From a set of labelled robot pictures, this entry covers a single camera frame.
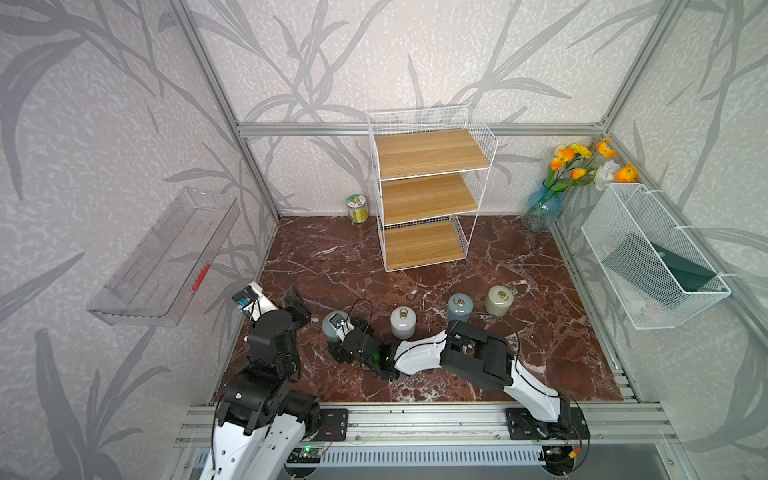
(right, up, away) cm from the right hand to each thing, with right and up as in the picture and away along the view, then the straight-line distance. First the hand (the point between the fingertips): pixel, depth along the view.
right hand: (338, 329), depth 90 cm
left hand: (-6, +15, -21) cm, 27 cm away
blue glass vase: (+71, +39, +20) cm, 84 cm away
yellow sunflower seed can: (+2, +40, +25) cm, 48 cm away
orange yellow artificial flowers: (+79, +53, +12) cm, 96 cm away
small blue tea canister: (+36, +7, -3) cm, 37 cm away
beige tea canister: (+49, +9, -1) cm, 49 cm away
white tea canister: (+20, +3, -5) cm, 21 cm away
